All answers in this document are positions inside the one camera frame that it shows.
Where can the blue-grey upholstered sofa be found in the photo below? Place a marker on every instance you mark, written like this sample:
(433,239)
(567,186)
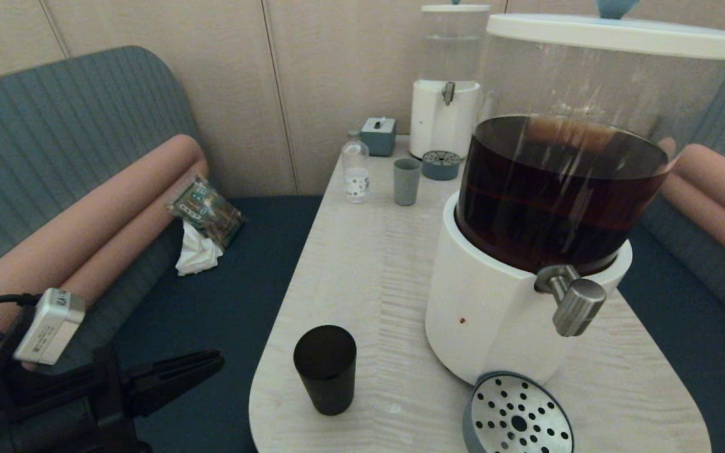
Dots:
(54,113)
(702,352)

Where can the large metal dispenser tap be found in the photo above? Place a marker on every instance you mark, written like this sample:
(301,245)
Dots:
(576,305)

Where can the large tea dispenser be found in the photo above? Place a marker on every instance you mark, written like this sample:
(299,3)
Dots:
(488,302)

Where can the large round perforated drip tray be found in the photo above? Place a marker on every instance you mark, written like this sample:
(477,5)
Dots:
(513,415)

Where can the black cup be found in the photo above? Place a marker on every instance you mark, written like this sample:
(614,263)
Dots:
(325,371)

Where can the blue-grey tissue box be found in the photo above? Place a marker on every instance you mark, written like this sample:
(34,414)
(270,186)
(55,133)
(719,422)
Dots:
(378,138)

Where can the small water dispenser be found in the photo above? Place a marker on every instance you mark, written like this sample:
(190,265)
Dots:
(438,126)

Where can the grey cup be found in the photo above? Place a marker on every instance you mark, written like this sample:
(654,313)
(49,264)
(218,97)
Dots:
(406,184)

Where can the white crumpled tissue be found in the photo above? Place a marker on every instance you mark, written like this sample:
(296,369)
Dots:
(197,255)

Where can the large white lid blue knob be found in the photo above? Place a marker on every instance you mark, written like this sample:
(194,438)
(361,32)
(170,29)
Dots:
(614,36)

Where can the small metal dispenser tap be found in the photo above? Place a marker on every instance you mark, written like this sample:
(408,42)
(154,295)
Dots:
(448,93)

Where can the small round drip tray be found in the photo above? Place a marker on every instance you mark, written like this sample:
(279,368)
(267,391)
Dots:
(440,167)

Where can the clear plastic bottle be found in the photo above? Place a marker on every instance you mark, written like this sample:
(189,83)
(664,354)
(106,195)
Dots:
(356,173)

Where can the small white dispenser lid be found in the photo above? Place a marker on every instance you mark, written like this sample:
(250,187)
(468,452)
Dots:
(454,8)

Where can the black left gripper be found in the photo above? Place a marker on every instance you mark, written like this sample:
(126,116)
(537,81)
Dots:
(67,409)

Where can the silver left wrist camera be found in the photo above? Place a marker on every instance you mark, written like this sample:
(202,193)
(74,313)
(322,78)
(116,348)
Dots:
(48,327)

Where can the green snack packet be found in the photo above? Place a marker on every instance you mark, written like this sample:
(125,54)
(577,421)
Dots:
(208,211)

